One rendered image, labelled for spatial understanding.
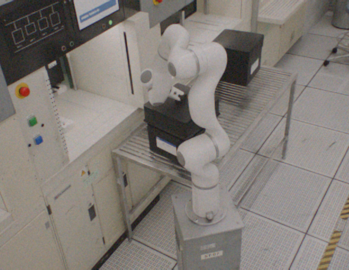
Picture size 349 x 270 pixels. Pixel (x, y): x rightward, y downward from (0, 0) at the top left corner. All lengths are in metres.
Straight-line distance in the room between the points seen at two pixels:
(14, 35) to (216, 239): 1.18
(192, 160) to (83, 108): 1.09
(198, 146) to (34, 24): 0.80
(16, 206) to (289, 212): 1.82
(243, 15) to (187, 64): 2.16
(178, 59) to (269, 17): 2.32
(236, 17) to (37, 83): 2.12
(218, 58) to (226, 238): 0.83
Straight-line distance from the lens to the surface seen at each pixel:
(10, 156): 1.94
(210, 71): 1.58
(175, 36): 1.61
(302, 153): 3.60
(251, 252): 2.85
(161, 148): 2.28
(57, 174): 2.17
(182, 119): 2.07
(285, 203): 3.16
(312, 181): 3.36
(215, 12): 3.74
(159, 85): 1.85
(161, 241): 2.90
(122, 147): 2.43
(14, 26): 1.80
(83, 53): 2.63
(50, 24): 1.92
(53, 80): 2.72
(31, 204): 2.13
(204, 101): 1.61
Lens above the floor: 2.23
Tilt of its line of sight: 37 degrees down
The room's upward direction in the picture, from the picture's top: 4 degrees counter-clockwise
